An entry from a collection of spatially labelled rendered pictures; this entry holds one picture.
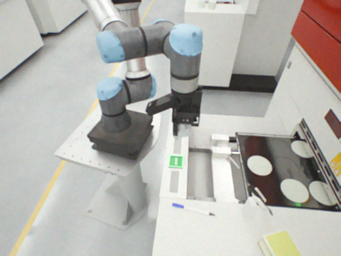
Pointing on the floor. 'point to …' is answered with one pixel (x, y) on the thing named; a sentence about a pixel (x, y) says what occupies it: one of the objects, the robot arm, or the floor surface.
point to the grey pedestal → (120, 200)
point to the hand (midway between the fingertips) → (175, 136)
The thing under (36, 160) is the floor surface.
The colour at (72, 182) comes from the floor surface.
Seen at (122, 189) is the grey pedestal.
